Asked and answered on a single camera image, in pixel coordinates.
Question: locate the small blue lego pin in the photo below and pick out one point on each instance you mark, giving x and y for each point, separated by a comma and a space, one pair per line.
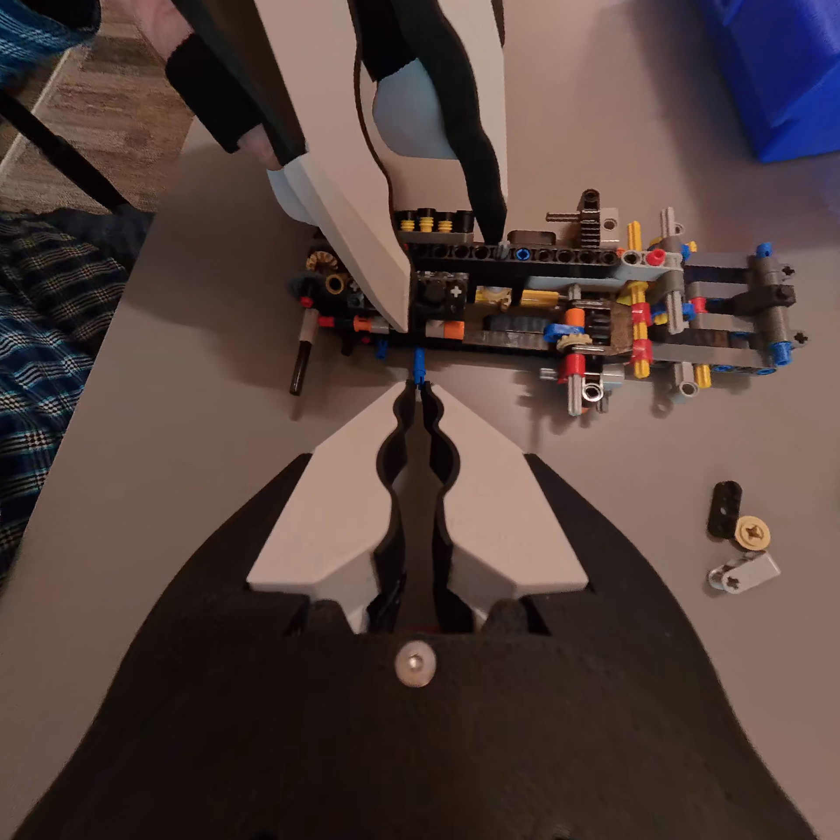
418, 367

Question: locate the multicoloured lego vehicle chassis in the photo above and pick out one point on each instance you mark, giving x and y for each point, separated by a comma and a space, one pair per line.
558, 259

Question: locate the person's left hand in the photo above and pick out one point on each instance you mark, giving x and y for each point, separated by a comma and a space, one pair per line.
157, 23

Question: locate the person's left forearm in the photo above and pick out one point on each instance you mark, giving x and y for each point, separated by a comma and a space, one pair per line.
39, 33

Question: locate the tan round lego piece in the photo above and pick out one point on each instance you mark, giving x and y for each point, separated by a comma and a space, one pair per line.
753, 533

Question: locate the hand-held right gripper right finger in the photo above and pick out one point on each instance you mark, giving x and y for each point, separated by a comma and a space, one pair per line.
505, 518

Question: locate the person's plaid pants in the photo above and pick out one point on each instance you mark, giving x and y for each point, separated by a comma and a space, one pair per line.
46, 367

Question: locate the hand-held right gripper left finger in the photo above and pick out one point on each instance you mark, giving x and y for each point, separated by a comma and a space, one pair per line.
328, 512

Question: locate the short light grey lego liftarm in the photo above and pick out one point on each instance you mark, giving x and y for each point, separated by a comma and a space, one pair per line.
748, 571

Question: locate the black chair leg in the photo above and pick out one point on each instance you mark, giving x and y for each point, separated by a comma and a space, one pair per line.
59, 154

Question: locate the short black lego liftarm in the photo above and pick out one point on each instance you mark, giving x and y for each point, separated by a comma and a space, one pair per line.
724, 508

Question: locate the blue plastic bin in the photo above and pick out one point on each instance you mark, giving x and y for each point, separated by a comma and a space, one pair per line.
781, 72

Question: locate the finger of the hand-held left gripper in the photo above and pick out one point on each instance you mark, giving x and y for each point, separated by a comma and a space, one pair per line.
479, 151
328, 144

